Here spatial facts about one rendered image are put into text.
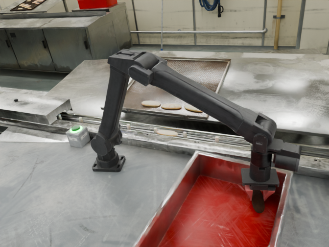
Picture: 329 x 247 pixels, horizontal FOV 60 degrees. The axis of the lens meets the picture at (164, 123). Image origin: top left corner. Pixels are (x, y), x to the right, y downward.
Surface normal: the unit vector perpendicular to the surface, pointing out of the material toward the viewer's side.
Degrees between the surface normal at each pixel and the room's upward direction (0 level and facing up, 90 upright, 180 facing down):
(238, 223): 0
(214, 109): 87
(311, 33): 90
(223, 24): 90
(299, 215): 0
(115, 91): 91
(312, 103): 10
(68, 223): 0
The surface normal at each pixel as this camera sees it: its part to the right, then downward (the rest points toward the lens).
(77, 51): -0.41, 0.51
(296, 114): -0.18, -0.74
